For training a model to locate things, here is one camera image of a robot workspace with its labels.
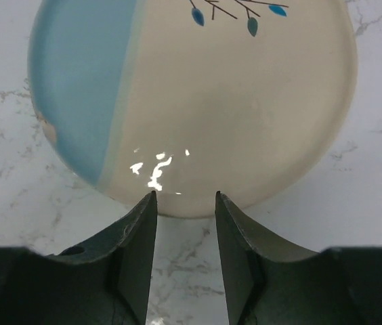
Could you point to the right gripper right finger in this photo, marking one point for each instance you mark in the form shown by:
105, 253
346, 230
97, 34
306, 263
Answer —
270, 280

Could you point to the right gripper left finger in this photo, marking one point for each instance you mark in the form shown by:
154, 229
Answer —
104, 279

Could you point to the cream and blue plate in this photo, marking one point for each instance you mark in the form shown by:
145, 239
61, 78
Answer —
190, 98

